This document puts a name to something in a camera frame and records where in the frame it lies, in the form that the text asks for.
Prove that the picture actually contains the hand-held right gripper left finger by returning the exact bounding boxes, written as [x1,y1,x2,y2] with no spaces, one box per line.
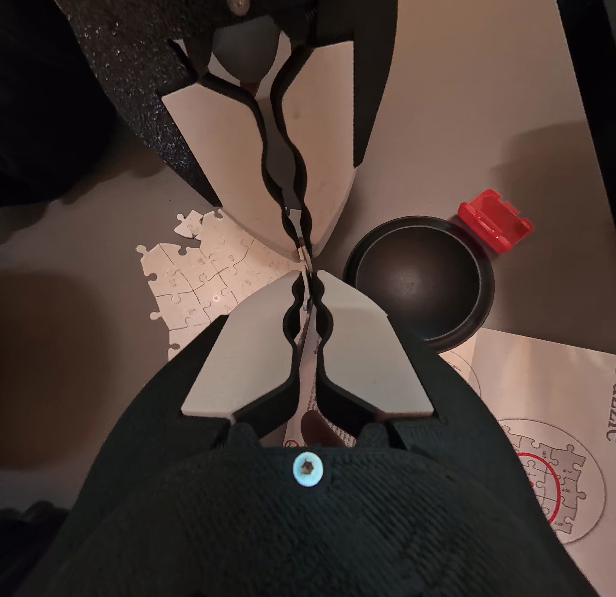
[181,270,310,439]

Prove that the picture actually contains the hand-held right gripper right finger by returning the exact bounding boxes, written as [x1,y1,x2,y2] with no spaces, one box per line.
[310,270,435,439]

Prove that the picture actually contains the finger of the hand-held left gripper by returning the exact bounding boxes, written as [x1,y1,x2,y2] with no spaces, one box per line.
[269,40,358,261]
[161,74,311,262]

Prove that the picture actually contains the curved assembled white puzzle section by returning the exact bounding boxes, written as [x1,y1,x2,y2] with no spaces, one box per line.
[136,208,304,362]

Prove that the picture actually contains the black round ball stand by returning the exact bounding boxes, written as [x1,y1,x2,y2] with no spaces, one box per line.
[342,215,496,354]

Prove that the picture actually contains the person's right hand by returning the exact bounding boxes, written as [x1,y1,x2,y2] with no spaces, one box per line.
[298,411,338,448]

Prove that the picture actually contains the printed instruction sheet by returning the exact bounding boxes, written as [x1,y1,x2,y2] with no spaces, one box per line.
[284,327,616,582]

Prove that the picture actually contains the red plastic clip part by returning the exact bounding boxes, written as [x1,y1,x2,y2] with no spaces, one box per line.
[457,188,535,255]

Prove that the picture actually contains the dark side table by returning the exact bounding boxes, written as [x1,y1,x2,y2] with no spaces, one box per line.
[552,0,616,184]

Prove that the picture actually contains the person's torso in black clothing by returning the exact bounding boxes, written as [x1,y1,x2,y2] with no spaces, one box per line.
[0,498,70,597]

